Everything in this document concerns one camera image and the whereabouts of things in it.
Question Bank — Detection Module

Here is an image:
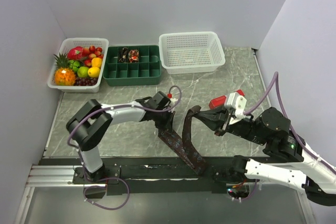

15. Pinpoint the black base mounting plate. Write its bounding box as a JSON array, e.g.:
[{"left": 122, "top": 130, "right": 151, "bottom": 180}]
[{"left": 72, "top": 156, "right": 263, "bottom": 196}]

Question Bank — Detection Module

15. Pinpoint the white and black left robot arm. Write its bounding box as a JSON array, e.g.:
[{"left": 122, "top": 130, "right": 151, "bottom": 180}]
[{"left": 66, "top": 91, "right": 178, "bottom": 183}]

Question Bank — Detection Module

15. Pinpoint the white perforated empty basket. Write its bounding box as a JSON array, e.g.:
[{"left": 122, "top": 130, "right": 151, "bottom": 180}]
[{"left": 159, "top": 31, "right": 226, "bottom": 75}]

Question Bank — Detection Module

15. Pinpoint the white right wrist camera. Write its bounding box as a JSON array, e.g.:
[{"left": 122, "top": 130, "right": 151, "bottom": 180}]
[{"left": 224, "top": 91, "right": 247, "bottom": 125}]

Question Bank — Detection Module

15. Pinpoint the orange fruit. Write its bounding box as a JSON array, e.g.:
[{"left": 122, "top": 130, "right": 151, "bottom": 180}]
[{"left": 91, "top": 57, "right": 102, "bottom": 69}]

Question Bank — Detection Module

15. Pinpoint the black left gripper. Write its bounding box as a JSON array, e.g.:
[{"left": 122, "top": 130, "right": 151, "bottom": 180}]
[{"left": 153, "top": 108, "right": 175, "bottom": 134}]

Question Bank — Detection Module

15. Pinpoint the red rectangular box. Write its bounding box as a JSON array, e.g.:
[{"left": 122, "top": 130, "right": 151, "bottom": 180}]
[{"left": 208, "top": 90, "right": 245, "bottom": 110}]

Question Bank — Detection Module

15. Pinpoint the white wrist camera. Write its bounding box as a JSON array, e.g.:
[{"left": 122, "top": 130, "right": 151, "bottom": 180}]
[
  {"left": 224, "top": 91, "right": 247, "bottom": 125},
  {"left": 167, "top": 93, "right": 178, "bottom": 106}
]

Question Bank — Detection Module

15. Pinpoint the orange pineapple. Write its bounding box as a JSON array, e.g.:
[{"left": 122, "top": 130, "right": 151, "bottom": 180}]
[{"left": 54, "top": 53, "right": 76, "bottom": 86}]

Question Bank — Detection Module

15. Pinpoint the brown floral necktie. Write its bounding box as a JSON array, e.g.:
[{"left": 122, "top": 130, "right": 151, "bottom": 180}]
[{"left": 158, "top": 105, "right": 207, "bottom": 175}]

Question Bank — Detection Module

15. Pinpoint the dark rolled tie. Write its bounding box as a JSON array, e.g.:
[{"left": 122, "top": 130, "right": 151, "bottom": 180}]
[{"left": 118, "top": 47, "right": 129, "bottom": 63}]

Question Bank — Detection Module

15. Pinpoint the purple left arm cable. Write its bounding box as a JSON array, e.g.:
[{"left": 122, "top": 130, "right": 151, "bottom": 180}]
[{"left": 67, "top": 85, "right": 182, "bottom": 211}]

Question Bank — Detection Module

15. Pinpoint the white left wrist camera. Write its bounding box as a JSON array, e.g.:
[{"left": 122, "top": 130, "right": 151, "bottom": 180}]
[{"left": 167, "top": 93, "right": 178, "bottom": 106}]

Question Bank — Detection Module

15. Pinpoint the green compartment organizer tray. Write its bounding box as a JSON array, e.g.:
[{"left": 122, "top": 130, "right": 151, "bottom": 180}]
[{"left": 103, "top": 45, "right": 162, "bottom": 87}]

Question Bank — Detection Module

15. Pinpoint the pink dragon fruit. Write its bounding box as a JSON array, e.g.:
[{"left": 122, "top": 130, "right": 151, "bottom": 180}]
[{"left": 67, "top": 46, "right": 84, "bottom": 60}]

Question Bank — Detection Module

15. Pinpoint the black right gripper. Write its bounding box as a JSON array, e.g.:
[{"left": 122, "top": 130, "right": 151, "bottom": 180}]
[{"left": 191, "top": 101, "right": 265, "bottom": 144}]

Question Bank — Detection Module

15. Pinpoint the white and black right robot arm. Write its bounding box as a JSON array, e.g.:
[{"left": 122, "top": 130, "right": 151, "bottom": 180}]
[{"left": 195, "top": 107, "right": 335, "bottom": 206}]

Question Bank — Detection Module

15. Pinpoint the green apple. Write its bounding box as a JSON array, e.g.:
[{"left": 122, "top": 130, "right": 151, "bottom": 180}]
[{"left": 77, "top": 66, "right": 89, "bottom": 78}]

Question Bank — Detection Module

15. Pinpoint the yellow lemon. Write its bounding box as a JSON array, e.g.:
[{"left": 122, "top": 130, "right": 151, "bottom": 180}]
[{"left": 88, "top": 67, "right": 101, "bottom": 78}]

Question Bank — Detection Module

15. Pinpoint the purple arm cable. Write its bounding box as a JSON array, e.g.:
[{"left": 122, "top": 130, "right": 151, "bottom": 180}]
[
  {"left": 230, "top": 71, "right": 336, "bottom": 204},
  {"left": 67, "top": 85, "right": 182, "bottom": 211}
]

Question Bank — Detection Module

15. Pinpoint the red patterned rolled tie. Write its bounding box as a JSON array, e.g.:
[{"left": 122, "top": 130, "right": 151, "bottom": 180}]
[{"left": 128, "top": 49, "right": 139, "bottom": 63}]

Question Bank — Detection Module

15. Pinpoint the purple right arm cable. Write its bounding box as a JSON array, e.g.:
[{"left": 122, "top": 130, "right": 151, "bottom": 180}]
[{"left": 230, "top": 71, "right": 336, "bottom": 204}]

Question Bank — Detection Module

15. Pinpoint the dark green fruit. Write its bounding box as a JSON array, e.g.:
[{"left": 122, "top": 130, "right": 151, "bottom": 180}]
[{"left": 68, "top": 60, "right": 81, "bottom": 73}]

